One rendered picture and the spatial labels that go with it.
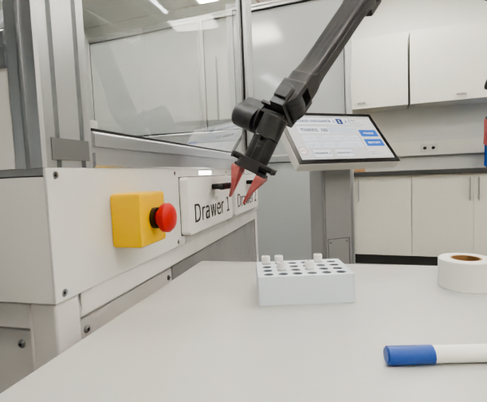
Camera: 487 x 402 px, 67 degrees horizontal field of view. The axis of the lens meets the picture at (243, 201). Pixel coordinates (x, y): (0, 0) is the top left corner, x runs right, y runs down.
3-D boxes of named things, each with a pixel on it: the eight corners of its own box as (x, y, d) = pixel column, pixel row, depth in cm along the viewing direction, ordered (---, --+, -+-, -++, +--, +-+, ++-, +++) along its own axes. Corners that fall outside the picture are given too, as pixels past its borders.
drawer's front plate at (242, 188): (257, 206, 128) (257, 174, 128) (235, 215, 100) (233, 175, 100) (253, 206, 129) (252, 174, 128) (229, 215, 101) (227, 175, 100)
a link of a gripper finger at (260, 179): (228, 193, 88) (245, 157, 87) (254, 206, 87) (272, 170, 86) (220, 195, 82) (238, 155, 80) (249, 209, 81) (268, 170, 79)
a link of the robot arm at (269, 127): (281, 112, 77) (293, 120, 82) (257, 103, 81) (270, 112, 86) (267, 143, 78) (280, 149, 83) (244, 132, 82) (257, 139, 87)
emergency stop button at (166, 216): (180, 230, 52) (178, 201, 52) (167, 234, 48) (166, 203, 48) (160, 230, 53) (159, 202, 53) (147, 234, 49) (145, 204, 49)
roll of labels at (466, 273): (451, 276, 57) (451, 250, 57) (504, 285, 51) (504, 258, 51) (428, 285, 53) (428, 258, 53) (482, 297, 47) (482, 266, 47)
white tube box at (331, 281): (339, 283, 56) (338, 258, 56) (355, 302, 47) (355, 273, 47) (257, 286, 56) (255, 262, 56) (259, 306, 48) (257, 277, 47)
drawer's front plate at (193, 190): (233, 217, 98) (230, 175, 97) (190, 235, 70) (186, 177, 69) (226, 217, 98) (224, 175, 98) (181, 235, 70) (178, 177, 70)
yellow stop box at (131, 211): (170, 238, 55) (168, 190, 54) (147, 249, 48) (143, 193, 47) (139, 238, 56) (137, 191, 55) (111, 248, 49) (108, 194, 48)
